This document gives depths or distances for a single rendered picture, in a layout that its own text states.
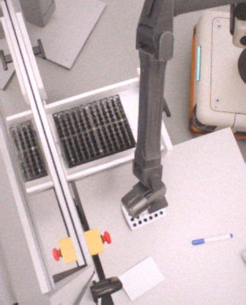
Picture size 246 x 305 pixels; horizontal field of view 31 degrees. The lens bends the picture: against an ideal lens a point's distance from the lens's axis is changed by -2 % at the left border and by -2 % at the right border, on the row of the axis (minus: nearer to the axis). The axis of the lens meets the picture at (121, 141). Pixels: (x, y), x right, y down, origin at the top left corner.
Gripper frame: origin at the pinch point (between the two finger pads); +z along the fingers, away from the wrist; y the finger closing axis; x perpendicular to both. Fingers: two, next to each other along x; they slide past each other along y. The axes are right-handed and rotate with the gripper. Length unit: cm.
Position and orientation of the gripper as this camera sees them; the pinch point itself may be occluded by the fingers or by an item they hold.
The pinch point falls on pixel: (148, 199)
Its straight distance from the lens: 143.7
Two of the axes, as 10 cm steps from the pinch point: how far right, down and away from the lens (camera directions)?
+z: -0.4, 2.6, 9.6
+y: 4.0, 8.9, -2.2
